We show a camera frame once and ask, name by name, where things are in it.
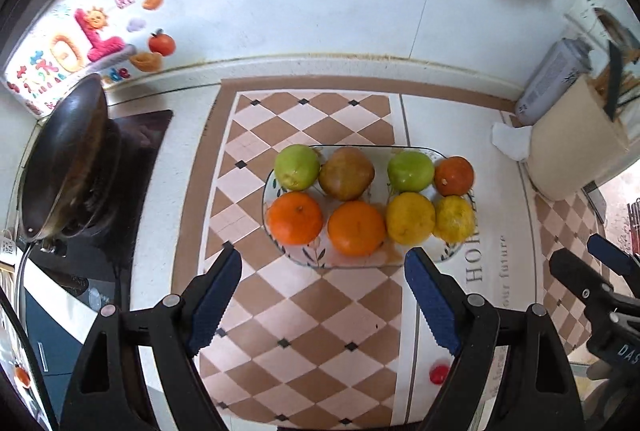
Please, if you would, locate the brown checkered table mat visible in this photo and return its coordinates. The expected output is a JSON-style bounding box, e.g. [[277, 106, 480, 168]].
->
[[170, 78, 607, 430]]

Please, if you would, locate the brownish green round fruit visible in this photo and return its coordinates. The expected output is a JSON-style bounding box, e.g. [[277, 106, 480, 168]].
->
[[319, 146, 376, 202]]

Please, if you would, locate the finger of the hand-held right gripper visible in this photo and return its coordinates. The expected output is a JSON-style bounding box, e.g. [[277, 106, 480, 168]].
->
[[587, 234, 640, 276], [548, 249, 640, 365]]

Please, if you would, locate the green apple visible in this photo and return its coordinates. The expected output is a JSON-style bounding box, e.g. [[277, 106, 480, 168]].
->
[[274, 144, 322, 192], [387, 150, 435, 193]]

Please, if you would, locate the black smartphone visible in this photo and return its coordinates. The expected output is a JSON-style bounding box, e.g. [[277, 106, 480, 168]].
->
[[582, 181, 606, 213]]

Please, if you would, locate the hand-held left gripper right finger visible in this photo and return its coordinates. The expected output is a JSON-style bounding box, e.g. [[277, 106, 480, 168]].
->
[[403, 247, 587, 431]]

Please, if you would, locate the grey spray can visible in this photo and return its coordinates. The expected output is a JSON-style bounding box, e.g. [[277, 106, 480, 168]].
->
[[514, 38, 592, 125]]

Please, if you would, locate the floral oval ceramic plate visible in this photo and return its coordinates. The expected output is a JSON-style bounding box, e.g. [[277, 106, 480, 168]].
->
[[261, 144, 477, 268]]

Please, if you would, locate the colourful wall sticker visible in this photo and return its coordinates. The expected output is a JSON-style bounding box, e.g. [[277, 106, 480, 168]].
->
[[2, 0, 177, 113]]

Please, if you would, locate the metal spatula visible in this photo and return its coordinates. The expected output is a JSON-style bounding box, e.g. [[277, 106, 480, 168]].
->
[[592, 8, 633, 53]]

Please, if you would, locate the bundle of wooden chopsticks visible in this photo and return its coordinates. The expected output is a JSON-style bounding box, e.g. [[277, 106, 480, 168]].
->
[[589, 60, 640, 98]]

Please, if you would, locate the blue kitchen cabinet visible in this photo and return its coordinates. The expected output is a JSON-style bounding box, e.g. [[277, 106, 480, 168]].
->
[[22, 261, 85, 374]]

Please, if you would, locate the white crumpled tissue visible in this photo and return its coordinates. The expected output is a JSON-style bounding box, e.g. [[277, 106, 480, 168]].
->
[[491, 120, 534, 162]]

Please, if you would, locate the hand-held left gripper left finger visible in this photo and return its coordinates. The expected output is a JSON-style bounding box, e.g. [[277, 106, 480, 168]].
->
[[59, 243, 244, 431]]

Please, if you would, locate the dark reddish orange fruit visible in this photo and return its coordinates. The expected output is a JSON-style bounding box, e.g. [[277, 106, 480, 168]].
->
[[433, 156, 475, 196]]

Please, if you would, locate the beige utensil holder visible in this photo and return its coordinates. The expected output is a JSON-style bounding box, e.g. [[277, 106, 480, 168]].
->
[[524, 74, 632, 202]]

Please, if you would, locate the black wok with metal handle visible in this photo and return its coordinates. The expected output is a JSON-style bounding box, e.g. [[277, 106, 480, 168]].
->
[[14, 73, 124, 312]]

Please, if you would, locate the white cup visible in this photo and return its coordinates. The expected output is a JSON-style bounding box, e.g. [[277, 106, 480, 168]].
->
[[0, 230, 19, 263]]

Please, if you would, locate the bright orange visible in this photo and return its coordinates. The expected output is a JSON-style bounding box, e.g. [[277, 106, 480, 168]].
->
[[267, 192, 324, 246], [327, 200, 388, 257]]

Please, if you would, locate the yellow citrus fruit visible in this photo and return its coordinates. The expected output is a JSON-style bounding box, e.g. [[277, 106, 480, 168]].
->
[[434, 195, 476, 242], [385, 192, 437, 246]]

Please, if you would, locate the black glass gas stove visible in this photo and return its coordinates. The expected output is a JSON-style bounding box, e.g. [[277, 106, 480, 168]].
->
[[17, 110, 174, 312]]

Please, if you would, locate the black handled knife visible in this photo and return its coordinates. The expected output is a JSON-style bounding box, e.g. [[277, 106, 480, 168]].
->
[[602, 42, 626, 120]]

